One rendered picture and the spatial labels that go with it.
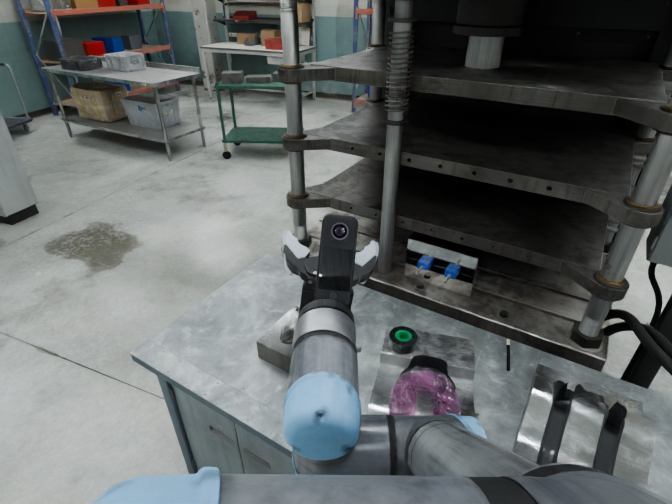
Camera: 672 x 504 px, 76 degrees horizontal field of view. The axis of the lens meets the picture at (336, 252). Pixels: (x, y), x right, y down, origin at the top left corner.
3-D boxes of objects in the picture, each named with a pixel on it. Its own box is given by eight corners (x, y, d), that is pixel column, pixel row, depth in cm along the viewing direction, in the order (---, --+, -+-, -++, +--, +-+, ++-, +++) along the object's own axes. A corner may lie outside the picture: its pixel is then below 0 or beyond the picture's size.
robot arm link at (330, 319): (294, 325, 47) (367, 333, 48) (298, 299, 51) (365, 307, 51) (289, 372, 51) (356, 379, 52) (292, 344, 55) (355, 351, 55)
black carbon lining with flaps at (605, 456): (606, 546, 83) (624, 521, 78) (520, 501, 90) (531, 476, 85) (616, 415, 108) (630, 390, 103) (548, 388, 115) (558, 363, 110)
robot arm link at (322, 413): (282, 468, 42) (275, 413, 38) (292, 380, 52) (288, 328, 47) (361, 469, 42) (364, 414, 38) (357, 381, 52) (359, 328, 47)
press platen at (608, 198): (651, 278, 118) (681, 216, 107) (279, 181, 175) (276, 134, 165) (650, 178, 178) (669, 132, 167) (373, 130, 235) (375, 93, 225)
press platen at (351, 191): (620, 340, 130) (643, 295, 121) (283, 230, 188) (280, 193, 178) (629, 227, 190) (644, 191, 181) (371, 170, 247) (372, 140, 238)
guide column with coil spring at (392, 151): (382, 336, 192) (409, 1, 122) (371, 331, 194) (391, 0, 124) (387, 328, 196) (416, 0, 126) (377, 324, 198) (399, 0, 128)
